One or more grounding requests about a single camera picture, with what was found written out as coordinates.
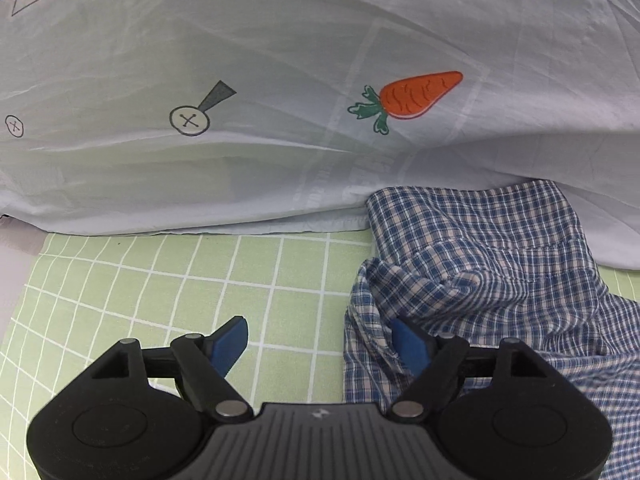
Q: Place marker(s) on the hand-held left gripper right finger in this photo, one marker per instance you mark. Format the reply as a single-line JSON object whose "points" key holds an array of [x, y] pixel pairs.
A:
{"points": [[411, 347]]}

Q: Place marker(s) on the carrot print white sheet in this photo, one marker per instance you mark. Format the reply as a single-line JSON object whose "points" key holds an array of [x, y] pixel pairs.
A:
{"points": [[300, 35]]}

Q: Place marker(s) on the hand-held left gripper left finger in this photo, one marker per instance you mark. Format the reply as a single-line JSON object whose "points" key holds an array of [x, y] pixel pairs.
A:
{"points": [[229, 347]]}

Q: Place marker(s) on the blue plaid shirt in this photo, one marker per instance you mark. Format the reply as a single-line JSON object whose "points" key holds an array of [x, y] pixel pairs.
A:
{"points": [[500, 300]]}

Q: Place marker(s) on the green grid bed sheet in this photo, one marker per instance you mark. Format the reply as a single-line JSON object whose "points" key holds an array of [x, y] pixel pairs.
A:
{"points": [[150, 285]]}

